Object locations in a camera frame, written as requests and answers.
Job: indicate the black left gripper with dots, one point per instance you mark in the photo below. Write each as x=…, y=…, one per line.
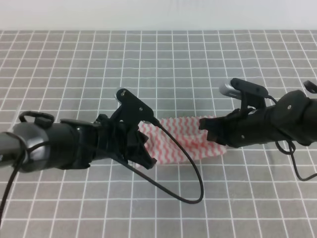
x=116, y=138

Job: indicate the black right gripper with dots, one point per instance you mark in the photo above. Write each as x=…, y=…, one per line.
x=237, y=129

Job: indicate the pink wavy striped towel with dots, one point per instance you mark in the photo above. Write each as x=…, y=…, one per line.
x=186, y=131

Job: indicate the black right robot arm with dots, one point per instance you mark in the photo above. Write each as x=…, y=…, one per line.
x=292, y=118

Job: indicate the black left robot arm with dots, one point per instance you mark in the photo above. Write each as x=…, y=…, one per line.
x=39, y=143

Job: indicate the grey grid tablecloth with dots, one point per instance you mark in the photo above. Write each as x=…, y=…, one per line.
x=251, y=192

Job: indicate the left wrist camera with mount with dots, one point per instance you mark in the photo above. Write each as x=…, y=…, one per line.
x=131, y=110

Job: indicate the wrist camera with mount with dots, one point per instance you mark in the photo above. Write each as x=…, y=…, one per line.
x=131, y=110
x=250, y=94

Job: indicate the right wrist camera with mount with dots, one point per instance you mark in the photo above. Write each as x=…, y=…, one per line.
x=250, y=94

